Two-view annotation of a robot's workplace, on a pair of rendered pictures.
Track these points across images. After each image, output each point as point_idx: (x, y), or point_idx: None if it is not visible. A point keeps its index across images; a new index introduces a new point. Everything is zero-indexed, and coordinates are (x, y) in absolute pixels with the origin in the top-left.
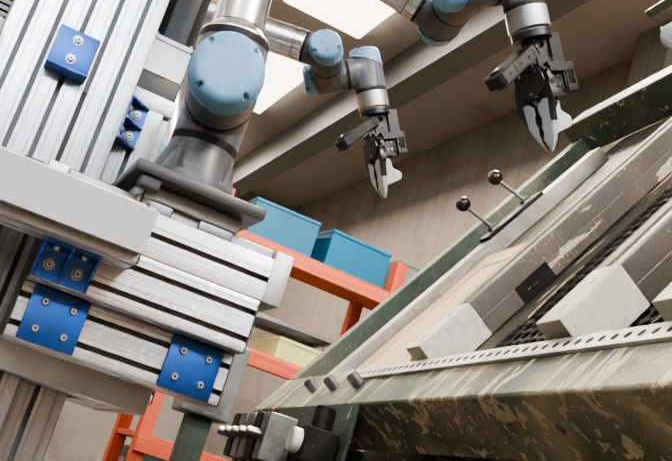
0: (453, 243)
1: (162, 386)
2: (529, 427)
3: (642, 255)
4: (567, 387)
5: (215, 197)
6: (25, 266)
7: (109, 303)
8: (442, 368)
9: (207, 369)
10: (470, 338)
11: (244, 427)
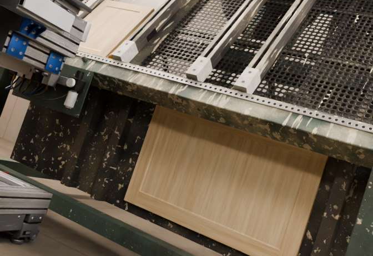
0: None
1: (46, 69)
2: (185, 105)
3: (214, 55)
4: (210, 103)
5: (79, 4)
6: (0, 20)
7: (40, 42)
8: (139, 71)
9: (59, 63)
10: (132, 54)
11: (36, 70)
